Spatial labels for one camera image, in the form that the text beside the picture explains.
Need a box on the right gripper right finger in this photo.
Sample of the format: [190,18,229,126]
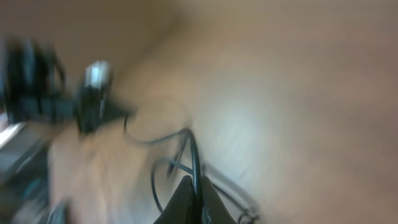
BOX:
[201,176,236,224]

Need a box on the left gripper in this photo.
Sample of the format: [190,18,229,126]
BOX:
[75,85,137,134]

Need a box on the black USB cable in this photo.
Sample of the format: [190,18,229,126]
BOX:
[123,114,261,224]

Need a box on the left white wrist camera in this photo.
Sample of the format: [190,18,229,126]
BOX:
[85,60,113,89]

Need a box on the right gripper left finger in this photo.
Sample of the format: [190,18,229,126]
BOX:
[154,175,192,224]

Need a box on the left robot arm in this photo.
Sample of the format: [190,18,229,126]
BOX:
[1,37,137,134]

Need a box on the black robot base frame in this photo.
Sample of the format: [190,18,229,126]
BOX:
[1,123,68,224]

